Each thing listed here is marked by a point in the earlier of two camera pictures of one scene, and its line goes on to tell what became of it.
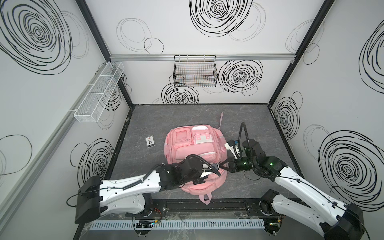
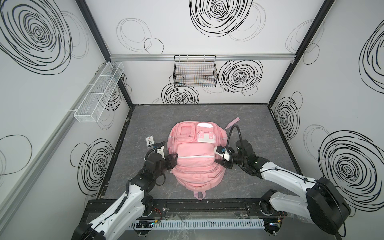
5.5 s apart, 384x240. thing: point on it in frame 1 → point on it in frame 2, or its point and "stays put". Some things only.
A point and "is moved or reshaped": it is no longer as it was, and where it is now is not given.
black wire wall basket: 195,71 stays put
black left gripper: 199,179 → 171,160
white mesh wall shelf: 92,107 stays put
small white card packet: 150,141 stays put
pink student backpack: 182,141 is moved or reshaped
